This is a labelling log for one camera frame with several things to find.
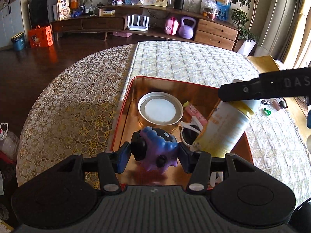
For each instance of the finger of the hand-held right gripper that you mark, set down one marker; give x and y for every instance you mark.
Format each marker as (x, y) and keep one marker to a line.
(267, 87)

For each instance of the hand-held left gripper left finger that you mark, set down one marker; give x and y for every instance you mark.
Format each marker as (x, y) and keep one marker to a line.
(124, 157)

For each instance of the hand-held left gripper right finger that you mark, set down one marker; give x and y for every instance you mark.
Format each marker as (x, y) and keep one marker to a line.
(185, 160)

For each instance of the silver nail clipper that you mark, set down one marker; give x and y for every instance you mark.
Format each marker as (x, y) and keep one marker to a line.
(266, 102)

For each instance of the small black red gadget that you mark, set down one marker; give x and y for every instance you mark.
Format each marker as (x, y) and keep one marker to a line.
(279, 103)

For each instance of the small green plastic piece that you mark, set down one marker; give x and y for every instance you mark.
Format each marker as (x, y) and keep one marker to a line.
(267, 112)

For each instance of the white sunglasses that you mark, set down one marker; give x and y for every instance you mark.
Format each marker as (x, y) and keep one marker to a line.
(189, 133)

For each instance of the purple squishy toy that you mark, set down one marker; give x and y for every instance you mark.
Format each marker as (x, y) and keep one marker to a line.
(158, 148)

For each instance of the red tin box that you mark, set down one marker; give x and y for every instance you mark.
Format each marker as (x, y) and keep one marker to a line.
(128, 116)

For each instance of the pink highlighter pen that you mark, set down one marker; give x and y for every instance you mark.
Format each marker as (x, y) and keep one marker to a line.
(195, 112)

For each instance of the white yellow bottle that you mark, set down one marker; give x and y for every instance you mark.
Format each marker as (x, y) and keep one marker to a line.
(226, 128)

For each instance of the round gold tin lid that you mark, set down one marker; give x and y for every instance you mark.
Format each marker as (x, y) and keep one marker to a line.
(160, 110)

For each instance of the beige curtain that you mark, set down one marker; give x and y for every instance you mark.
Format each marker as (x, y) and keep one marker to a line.
(301, 29)

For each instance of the lace circle-pattern tablecloth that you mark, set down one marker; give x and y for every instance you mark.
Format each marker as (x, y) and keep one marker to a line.
(73, 102)

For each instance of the wooden TV cabinet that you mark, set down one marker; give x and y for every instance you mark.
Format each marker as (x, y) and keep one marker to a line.
(213, 31)

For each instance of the quilted cream table mat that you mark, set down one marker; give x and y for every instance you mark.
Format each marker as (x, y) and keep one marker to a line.
(194, 60)

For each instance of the tall potted tree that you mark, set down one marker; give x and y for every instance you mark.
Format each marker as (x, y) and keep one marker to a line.
(245, 7)

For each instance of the blue gift box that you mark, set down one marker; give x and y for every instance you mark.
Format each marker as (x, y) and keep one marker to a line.
(223, 11)

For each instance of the plastic bag of fruit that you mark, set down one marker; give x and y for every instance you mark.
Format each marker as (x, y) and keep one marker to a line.
(209, 8)

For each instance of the purple kettlebell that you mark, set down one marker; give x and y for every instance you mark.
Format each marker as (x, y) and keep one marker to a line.
(187, 30)

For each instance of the white scalloped decor panel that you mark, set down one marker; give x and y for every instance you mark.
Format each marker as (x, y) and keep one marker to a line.
(194, 1)

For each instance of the pink toy suitcase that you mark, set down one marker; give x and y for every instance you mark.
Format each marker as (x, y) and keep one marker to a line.
(172, 26)

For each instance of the clear plastic water jug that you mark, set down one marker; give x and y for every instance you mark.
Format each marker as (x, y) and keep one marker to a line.
(8, 143)

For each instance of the black speaker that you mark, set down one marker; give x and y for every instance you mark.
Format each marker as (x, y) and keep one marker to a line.
(179, 1)

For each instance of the white router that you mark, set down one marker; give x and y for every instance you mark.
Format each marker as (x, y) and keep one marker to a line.
(138, 24)

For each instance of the small beige box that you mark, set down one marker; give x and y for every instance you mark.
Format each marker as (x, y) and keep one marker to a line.
(108, 12)

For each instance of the orange gift box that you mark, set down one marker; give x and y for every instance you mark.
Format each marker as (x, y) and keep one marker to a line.
(40, 37)

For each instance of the small blue toy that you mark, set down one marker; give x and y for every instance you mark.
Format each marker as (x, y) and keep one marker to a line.
(78, 13)

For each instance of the teal waste bin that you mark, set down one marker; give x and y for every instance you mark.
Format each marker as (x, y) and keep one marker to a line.
(19, 42)

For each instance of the white snack bag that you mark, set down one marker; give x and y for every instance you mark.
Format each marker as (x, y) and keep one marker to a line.
(64, 9)

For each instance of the black mini fridge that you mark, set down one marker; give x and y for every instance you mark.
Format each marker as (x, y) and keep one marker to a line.
(41, 7)

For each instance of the wall cabinet with shelves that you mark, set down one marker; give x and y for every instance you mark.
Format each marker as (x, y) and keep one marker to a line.
(9, 17)

